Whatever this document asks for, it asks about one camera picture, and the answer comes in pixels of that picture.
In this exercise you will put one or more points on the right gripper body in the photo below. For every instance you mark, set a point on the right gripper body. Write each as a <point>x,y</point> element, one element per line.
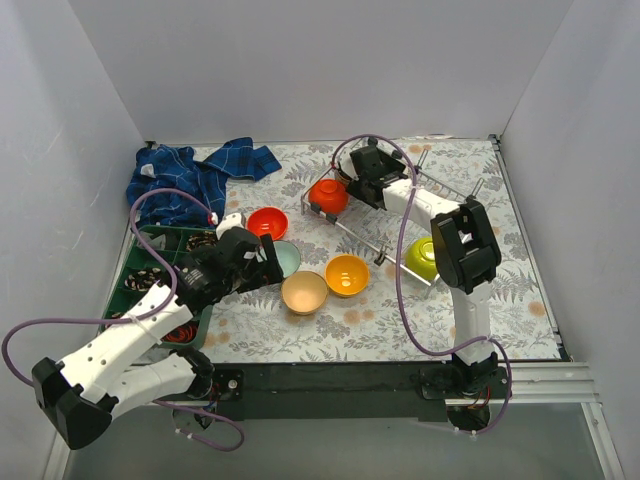
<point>364,163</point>

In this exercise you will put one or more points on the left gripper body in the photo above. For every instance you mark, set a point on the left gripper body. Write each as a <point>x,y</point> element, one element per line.
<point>270,259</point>

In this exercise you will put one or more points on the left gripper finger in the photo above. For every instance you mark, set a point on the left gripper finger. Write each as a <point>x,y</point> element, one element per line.
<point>271,269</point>
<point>255,282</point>

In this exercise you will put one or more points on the pale green celadon bowl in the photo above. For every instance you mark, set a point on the pale green celadon bowl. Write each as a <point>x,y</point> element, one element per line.
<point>288,256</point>

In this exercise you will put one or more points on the beige bowl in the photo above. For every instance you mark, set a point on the beige bowl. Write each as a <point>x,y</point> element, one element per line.
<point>304,292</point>

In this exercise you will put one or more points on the red-orange bowl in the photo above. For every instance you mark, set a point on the red-orange bowl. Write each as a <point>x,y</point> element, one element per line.
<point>330,195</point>
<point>268,220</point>

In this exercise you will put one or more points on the yellow-orange bowl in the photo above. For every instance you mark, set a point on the yellow-orange bowl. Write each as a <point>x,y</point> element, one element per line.
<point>347,275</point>

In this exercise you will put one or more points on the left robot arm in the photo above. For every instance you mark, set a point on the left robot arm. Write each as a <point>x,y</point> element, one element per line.
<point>85,391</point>

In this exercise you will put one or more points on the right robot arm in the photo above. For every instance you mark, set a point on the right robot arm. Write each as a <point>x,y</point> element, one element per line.
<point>465,249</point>

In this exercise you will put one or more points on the black bowl with gold rim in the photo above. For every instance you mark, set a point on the black bowl with gold rim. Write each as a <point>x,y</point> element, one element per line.
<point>342,177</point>

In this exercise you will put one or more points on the lime green bowl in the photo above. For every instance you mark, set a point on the lime green bowl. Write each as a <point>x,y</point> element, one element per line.
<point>420,259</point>

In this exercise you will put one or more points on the blue plaid cloth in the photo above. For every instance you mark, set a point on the blue plaid cloth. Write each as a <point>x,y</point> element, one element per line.
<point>198,188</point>

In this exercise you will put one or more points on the green compartment tray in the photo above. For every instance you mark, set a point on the green compartment tray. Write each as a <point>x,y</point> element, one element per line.
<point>141,270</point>

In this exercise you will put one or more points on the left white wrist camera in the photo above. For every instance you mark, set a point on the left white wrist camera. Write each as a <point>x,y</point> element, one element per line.
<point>229,221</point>

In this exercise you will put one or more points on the metal wire dish rack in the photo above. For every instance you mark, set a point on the metal wire dish rack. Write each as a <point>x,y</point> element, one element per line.
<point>378,229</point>

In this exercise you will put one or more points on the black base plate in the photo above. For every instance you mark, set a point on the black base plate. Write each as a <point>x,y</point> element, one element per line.
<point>424,391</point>

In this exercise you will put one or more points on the aluminium frame rail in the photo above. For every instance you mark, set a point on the aluminium frame rail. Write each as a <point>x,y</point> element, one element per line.
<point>554,428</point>

